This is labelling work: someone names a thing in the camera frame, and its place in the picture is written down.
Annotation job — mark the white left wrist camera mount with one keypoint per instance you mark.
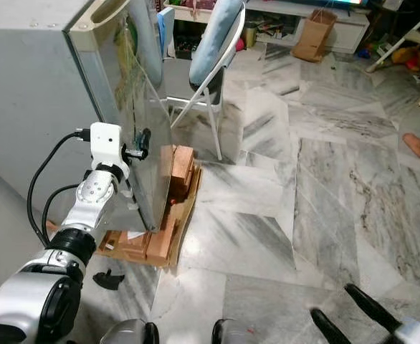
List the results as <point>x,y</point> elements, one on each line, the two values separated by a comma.
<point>106,143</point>

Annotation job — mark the silver right robot leg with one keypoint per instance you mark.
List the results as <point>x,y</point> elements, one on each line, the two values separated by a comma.
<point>239,334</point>

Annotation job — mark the silver robot leg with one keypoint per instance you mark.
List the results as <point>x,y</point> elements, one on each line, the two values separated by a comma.
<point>127,333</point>
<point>239,334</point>

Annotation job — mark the grey fridge body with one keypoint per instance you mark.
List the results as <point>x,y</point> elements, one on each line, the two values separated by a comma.
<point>31,79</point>

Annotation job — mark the silver left robot leg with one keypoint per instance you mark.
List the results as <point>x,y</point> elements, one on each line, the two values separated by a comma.
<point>127,333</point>

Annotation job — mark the mirrored fridge door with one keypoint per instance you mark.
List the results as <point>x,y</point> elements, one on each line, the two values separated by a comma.
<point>131,86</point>

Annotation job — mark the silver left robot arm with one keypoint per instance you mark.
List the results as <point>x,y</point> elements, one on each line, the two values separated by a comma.
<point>38,301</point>

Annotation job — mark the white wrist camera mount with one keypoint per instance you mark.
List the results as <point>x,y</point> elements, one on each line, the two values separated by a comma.
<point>106,143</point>
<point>418,333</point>

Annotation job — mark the white low shelf cabinet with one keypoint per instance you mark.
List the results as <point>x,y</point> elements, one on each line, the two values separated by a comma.
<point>350,29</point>

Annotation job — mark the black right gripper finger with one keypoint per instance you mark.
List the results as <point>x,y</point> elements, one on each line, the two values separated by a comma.
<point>373,307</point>
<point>330,330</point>

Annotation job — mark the blue chair cushion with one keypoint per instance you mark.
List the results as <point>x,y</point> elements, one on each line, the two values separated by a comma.
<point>213,39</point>

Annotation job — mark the black scrap on floor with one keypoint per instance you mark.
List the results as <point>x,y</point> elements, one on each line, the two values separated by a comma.
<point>108,281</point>

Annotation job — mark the white folding rack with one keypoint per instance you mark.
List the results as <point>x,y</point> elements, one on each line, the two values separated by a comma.
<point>400,39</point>

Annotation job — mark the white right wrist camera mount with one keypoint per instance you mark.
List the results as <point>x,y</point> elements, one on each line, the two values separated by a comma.
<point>418,333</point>

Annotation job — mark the white folding chair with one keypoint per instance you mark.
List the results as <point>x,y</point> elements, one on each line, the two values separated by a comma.
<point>211,93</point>

